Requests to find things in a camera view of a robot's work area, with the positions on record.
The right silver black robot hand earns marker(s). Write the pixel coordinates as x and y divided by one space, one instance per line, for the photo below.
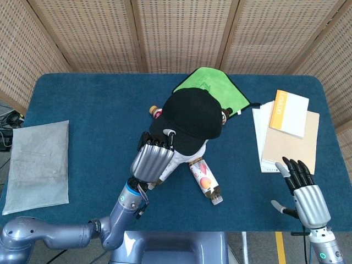
310 206

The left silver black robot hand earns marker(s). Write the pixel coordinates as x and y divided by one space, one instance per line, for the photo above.
151 163

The black baseball cap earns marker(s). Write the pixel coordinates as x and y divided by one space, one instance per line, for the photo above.
192 115

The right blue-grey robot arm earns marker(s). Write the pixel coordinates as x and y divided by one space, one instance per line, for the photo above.
325 247

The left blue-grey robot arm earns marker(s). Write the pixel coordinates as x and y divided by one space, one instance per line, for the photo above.
66 233

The white mannequin head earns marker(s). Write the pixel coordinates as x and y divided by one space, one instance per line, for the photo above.
192 156

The dark label bottle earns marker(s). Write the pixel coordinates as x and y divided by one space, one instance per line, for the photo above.
226 114

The green apple label bottle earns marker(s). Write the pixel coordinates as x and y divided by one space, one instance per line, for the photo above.
168 171

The red label drink bottle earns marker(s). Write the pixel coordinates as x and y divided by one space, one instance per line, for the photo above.
155 111

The peach label bottle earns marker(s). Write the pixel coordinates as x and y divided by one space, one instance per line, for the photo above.
204 180

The tan spiral notebook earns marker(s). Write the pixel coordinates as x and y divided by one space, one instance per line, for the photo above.
291 148

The white table leg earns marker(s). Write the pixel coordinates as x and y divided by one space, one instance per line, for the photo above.
244 247

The blue-grey robot torso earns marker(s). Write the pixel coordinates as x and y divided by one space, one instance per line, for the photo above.
176 247

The yellow and white book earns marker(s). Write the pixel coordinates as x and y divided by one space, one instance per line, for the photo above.
291 115

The white paper sheets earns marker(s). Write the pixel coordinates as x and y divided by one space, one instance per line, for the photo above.
261 123

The green microfiber cloth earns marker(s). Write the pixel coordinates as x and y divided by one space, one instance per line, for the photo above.
222 88

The grey padded envelope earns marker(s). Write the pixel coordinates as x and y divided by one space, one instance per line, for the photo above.
35 165

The woven wooden folding screen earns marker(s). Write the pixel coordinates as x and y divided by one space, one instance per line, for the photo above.
181 35

